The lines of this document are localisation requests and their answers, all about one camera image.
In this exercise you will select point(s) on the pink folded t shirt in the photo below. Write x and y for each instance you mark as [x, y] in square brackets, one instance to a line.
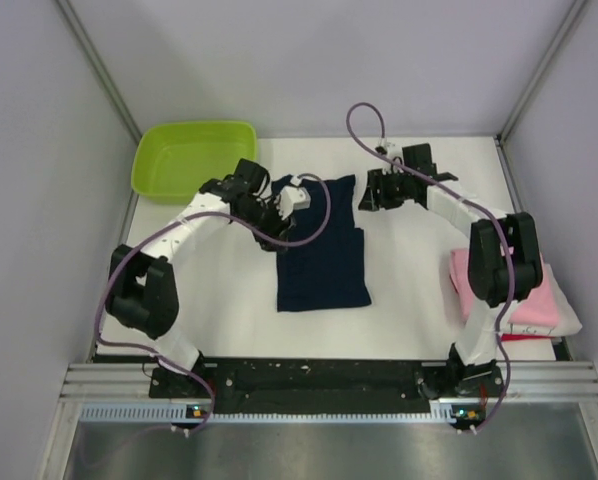
[539, 309]

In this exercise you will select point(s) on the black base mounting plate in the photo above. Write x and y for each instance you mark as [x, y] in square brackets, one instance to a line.
[325, 386]

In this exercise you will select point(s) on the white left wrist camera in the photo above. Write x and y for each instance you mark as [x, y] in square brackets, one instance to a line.
[292, 197]

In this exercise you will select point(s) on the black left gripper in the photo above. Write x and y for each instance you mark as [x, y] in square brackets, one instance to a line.
[280, 226]

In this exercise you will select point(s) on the navy blue t shirt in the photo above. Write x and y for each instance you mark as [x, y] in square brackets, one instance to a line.
[329, 272]

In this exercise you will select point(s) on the red folded t shirt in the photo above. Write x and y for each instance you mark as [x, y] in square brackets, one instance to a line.
[506, 337]

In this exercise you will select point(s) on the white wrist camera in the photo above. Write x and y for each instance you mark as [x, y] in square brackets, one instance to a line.
[292, 197]
[389, 150]

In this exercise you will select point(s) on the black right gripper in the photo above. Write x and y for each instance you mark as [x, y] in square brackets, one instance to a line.
[372, 200]

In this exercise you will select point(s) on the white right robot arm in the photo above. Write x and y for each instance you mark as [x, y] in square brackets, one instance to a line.
[504, 261]

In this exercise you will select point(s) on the lime green plastic basin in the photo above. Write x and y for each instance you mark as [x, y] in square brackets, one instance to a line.
[173, 160]

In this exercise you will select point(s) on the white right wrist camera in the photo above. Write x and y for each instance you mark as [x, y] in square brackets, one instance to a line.
[389, 150]

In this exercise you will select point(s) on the grey slotted cable duct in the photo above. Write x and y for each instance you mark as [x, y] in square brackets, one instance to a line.
[188, 414]

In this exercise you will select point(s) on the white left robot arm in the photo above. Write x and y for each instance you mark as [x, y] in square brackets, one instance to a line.
[144, 294]

